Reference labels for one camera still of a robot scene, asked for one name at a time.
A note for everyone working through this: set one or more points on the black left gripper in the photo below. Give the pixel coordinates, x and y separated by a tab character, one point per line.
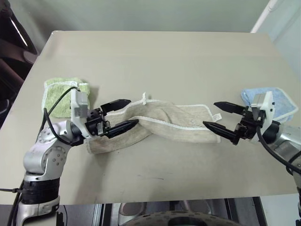
96	122

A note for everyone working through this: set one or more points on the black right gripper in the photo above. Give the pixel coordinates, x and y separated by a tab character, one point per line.
247	127

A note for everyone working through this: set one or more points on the beige towel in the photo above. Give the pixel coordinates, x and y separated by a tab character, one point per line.
183	122

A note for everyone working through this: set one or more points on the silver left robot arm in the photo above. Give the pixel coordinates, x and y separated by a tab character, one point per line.
47	153

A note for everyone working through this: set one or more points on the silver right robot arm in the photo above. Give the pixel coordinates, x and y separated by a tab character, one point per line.
287	141

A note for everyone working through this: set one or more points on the blue folded towel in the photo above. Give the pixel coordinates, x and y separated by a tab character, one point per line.
282	101

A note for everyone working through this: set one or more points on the green folded towel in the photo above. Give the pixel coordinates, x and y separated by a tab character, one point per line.
50	94

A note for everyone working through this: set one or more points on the black table leg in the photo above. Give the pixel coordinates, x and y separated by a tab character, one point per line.
244	212
101	215

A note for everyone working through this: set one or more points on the grey rounded shape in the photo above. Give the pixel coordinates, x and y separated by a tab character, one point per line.
131	212

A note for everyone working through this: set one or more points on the white pipe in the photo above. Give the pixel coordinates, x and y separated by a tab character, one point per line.
263	16

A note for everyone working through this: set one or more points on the dark round perforated disc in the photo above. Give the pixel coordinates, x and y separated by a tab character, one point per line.
160	219

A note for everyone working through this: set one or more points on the dark brown chair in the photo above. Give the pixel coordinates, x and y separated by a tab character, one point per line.
14	58

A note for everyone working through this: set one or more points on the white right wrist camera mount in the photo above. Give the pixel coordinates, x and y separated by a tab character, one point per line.
269	110

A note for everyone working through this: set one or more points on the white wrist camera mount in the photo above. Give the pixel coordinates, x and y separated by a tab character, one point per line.
74	113
269	110

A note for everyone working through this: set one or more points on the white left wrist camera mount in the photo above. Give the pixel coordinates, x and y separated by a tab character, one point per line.
74	113

